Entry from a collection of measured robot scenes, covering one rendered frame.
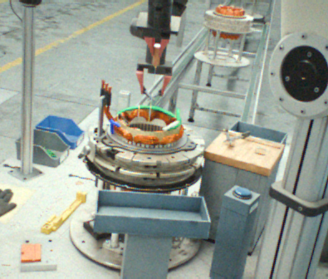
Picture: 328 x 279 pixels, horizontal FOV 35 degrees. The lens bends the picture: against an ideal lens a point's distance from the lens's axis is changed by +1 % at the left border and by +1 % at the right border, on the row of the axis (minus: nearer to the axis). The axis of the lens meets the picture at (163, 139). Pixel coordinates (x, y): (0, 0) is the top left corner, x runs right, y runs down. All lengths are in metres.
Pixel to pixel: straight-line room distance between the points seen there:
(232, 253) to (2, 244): 0.62
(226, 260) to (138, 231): 0.35
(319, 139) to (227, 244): 0.47
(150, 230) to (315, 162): 0.37
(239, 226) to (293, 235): 0.27
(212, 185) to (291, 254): 0.46
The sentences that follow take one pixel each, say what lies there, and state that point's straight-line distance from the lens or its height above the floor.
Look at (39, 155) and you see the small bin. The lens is 1.93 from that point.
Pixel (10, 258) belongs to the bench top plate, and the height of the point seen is 0.78.
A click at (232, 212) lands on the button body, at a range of 1.34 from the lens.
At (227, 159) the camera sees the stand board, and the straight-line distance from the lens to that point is 1.46.
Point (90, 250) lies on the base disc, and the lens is 1.47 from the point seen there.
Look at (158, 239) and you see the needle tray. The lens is 1.17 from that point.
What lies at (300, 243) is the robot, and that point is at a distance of 1.10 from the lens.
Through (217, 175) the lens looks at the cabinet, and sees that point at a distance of 1.50.
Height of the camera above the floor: 1.65
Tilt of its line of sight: 23 degrees down
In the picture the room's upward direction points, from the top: 8 degrees clockwise
